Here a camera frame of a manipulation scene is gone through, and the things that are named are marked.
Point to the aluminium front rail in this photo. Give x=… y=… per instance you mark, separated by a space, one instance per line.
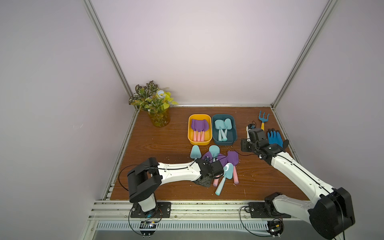
x=185 y=210

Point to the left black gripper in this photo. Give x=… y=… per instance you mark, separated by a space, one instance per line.
x=218 y=169

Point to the circuit board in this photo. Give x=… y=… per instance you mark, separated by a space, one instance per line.
x=148 y=228
x=275 y=227

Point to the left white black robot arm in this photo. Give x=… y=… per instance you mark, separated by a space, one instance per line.
x=145 y=178

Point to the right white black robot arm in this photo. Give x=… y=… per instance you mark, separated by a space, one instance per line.
x=328 y=210

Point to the potted green plant vase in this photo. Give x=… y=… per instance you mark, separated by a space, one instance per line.
x=154 y=101

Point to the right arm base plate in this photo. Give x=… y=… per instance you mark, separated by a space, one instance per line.
x=264 y=210

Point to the yellow plastic storage box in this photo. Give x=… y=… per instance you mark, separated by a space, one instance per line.
x=208 y=134

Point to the blue yellow garden rake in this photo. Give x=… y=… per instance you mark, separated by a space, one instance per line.
x=263 y=118

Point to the dark teal storage box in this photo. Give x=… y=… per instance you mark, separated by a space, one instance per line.
x=232 y=134

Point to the blue grey garden glove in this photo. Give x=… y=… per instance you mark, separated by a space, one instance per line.
x=274 y=137

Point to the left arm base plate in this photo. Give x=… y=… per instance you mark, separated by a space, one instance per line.
x=162 y=210

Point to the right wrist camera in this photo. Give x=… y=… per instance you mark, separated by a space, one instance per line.
x=250 y=126

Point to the right circuit board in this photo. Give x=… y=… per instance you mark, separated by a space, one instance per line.
x=275 y=227

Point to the teal shovel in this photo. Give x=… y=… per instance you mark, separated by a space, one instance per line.
x=219 y=132
x=223 y=128
x=195 y=152
x=228 y=174
x=214 y=151

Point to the left circuit board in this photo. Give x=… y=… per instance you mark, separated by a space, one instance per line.
x=148 y=228

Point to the purple shovel pink handle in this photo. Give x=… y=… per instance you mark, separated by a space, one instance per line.
x=233 y=158
x=207 y=157
x=204 y=127
x=198 y=129
x=194 y=130
x=223 y=160

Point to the teal shovel eleventh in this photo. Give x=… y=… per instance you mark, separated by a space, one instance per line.
x=228 y=126

